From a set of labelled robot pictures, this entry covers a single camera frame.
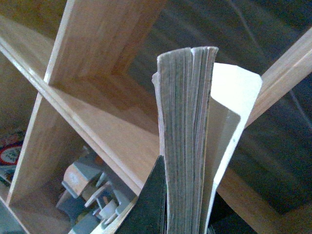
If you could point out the grey wooden toy clutter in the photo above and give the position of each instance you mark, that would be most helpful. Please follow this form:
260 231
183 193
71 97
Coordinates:
95 198

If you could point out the white illustrated paperback book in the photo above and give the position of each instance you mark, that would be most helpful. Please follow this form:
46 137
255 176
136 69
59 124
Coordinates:
203 107

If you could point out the wooden bookshelf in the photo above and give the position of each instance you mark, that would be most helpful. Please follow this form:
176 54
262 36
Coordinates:
64 78

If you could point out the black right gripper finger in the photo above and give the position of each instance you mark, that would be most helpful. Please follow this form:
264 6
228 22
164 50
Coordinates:
148 215

